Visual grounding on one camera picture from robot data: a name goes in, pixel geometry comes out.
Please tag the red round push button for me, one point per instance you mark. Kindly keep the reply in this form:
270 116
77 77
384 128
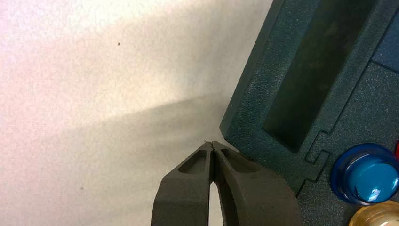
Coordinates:
397 151

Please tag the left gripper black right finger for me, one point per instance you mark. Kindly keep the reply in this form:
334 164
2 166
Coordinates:
255 199

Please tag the yellow round push button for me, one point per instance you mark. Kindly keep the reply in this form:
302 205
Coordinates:
377 216

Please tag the blue round push button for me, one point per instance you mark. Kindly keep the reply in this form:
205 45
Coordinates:
367 177

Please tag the grey and teal control box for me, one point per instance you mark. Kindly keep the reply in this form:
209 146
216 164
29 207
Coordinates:
249 124

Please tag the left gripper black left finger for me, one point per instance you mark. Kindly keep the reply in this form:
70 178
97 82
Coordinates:
184 202

